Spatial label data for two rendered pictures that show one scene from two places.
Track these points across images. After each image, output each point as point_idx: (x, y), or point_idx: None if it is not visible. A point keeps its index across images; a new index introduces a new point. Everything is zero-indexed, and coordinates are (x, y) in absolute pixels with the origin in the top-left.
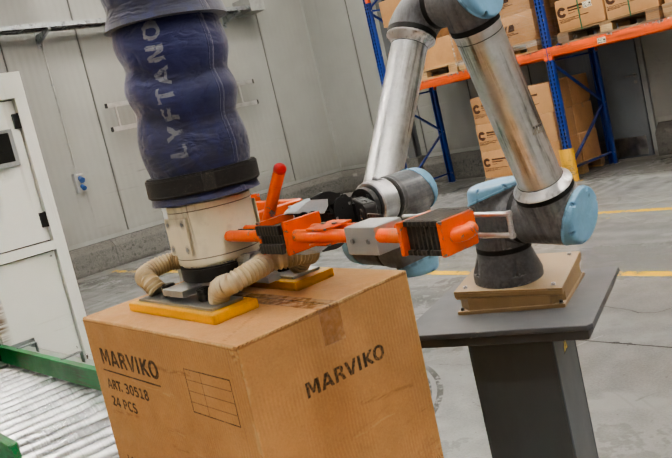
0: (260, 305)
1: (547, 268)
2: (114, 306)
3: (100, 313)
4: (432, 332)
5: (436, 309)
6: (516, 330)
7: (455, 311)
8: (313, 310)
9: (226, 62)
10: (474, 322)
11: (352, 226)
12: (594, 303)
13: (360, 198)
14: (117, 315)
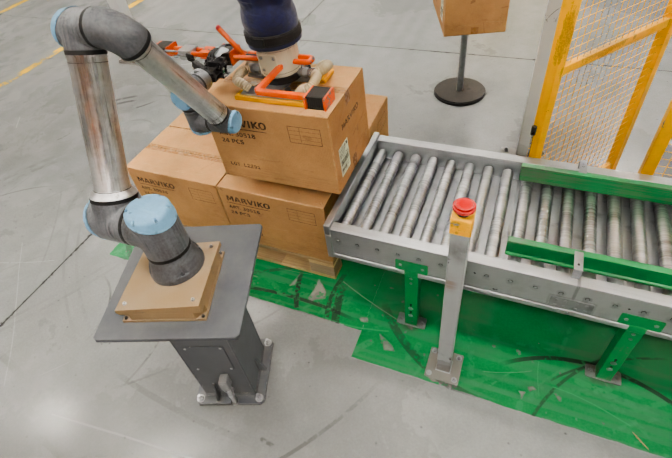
0: (257, 78)
1: (147, 277)
2: (354, 75)
3: (354, 70)
4: (238, 227)
5: (245, 267)
6: (184, 227)
7: (228, 260)
8: (229, 76)
9: None
10: (211, 239)
11: (193, 45)
12: (132, 259)
13: (201, 66)
14: (337, 69)
